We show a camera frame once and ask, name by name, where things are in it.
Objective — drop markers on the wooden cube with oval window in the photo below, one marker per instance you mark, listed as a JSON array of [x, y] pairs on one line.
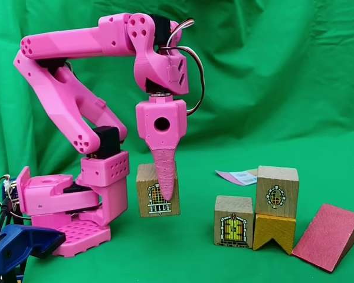
[[277, 179]]

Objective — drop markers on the green cloth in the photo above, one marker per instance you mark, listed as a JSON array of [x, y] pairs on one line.
[[283, 88]]

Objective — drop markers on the blue clamp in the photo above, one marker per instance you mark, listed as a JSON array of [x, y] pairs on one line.
[[17, 241]]

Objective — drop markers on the wooden cube with balcony window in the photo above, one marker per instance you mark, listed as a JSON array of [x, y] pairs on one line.
[[143, 188]]

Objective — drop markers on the wooden cube with door print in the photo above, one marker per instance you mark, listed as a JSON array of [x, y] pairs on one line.
[[233, 206]]

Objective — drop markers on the yellow notched wooden block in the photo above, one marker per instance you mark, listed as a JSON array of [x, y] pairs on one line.
[[271, 227]]

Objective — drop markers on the blue controller board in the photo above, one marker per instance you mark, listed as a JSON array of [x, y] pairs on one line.
[[13, 191]]

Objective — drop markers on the red wooden wedge block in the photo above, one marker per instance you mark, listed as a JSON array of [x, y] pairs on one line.
[[324, 236]]

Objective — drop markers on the paper house picture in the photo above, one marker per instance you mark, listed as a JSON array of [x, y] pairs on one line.
[[233, 176]]

